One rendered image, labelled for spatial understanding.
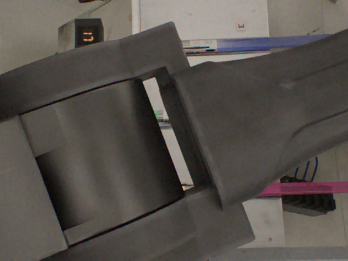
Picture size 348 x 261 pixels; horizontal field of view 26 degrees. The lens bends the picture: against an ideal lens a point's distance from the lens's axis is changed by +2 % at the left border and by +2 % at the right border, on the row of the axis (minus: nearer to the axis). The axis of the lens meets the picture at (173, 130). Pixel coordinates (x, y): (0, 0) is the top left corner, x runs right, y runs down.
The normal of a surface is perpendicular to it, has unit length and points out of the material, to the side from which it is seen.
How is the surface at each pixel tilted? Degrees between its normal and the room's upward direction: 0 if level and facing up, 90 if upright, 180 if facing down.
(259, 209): 45
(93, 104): 21
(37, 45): 0
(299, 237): 0
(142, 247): 26
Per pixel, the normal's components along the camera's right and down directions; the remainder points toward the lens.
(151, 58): 0.15, -0.06
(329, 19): 0.68, -0.25
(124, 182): 0.40, -0.15
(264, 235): -0.03, -0.31
